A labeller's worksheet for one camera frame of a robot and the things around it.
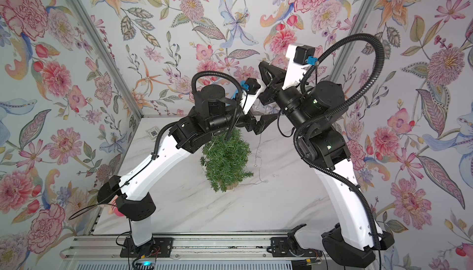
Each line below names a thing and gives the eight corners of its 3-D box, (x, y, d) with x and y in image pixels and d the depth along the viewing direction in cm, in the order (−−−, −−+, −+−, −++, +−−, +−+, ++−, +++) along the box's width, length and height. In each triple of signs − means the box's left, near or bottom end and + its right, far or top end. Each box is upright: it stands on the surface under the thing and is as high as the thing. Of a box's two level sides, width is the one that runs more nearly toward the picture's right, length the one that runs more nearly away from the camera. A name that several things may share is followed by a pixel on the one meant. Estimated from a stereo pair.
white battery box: (146, 133, 116) (144, 130, 113) (156, 128, 119) (154, 124, 116) (152, 140, 113) (151, 137, 110) (162, 134, 116) (160, 131, 113)
